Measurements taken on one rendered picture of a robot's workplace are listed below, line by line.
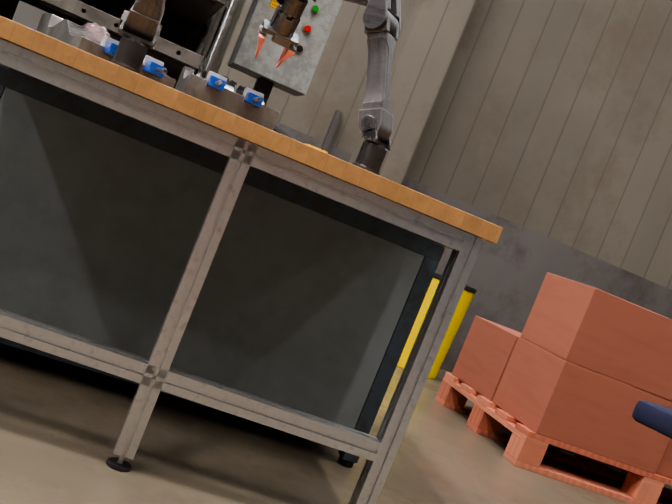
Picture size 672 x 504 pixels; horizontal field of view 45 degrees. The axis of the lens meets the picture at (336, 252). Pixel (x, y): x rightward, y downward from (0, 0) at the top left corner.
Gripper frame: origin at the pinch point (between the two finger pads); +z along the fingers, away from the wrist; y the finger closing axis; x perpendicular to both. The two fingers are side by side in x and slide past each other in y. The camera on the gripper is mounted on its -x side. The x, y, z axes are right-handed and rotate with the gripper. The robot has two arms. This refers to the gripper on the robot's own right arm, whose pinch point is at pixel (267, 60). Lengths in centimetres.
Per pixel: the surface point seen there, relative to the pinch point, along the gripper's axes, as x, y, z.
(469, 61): -289, -166, 56
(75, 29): 4, 48, 13
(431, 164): -253, -169, 118
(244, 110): 8.9, 0.9, 12.4
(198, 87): 8.5, 14.5, 11.7
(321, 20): -91, -27, 12
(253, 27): -85, -4, 24
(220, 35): -69, 7, 26
